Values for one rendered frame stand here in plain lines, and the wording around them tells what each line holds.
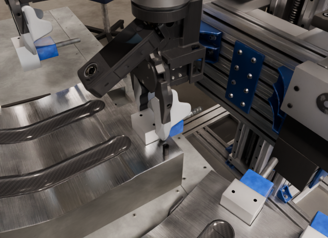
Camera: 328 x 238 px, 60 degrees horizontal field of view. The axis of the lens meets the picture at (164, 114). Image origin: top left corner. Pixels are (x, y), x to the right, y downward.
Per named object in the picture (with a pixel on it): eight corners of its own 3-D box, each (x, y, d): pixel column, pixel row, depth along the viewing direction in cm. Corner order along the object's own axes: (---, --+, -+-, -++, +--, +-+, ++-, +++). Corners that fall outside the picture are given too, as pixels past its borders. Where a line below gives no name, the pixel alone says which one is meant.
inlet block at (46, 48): (78, 45, 66) (73, 23, 63) (85, 54, 63) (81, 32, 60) (19, 60, 61) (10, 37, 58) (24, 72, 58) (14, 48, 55)
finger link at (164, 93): (176, 125, 41) (170, 67, 36) (167, 129, 40) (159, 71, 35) (160, 112, 44) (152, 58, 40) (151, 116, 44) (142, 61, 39)
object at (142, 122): (193, 111, 56) (194, 89, 52) (209, 126, 52) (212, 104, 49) (133, 137, 51) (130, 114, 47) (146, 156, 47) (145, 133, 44)
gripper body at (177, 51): (203, 84, 42) (213, 2, 34) (153, 103, 39) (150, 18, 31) (175, 60, 47) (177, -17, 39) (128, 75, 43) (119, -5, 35)
